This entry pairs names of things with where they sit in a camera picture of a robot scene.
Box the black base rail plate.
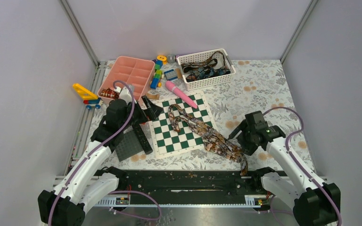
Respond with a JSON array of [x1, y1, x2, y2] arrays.
[[96, 167, 270, 206]]

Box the wooden rectangular block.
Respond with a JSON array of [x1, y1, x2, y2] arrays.
[[175, 68, 182, 79]]

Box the grey lego baseplate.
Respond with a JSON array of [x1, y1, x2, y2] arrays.
[[115, 130, 143, 162]]

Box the purple glitter microphone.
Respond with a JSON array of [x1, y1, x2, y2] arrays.
[[166, 54, 176, 64]]

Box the blue patterned tie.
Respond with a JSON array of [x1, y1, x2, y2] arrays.
[[186, 67, 230, 82]]

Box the wooden arch block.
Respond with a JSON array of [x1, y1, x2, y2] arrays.
[[145, 92, 160, 100]]

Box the green white chessboard mat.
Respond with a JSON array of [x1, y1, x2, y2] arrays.
[[148, 91, 217, 159]]

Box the yellow toy crane car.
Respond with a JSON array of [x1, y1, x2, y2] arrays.
[[72, 83, 103, 110]]

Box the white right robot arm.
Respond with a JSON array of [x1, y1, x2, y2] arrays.
[[229, 111, 342, 226]]

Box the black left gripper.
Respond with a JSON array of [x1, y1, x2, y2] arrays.
[[120, 95, 163, 130]]

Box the rolled red patterned tie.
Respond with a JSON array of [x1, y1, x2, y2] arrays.
[[100, 88, 119, 99]]

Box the white perforated plastic basket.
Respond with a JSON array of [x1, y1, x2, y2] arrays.
[[177, 48, 236, 91]]

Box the pink divided organizer tray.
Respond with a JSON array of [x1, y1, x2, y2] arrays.
[[98, 56, 155, 104]]

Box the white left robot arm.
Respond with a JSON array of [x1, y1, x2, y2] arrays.
[[38, 95, 163, 226]]

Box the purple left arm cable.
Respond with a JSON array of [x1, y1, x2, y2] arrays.
[[47, 80, 163, 226]]

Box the colourful lego block vehicle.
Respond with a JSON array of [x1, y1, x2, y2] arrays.
[[150, 55, 167, 89]]

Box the blue grey lego brick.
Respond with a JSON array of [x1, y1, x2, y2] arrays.
[[164, 69, 178, 81]]

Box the brown floral patterned tie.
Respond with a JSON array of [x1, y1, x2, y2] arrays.
[[167, 104, 248, 176]]

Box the black microphone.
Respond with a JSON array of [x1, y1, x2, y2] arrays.
[[132, 124, 153, 155]]

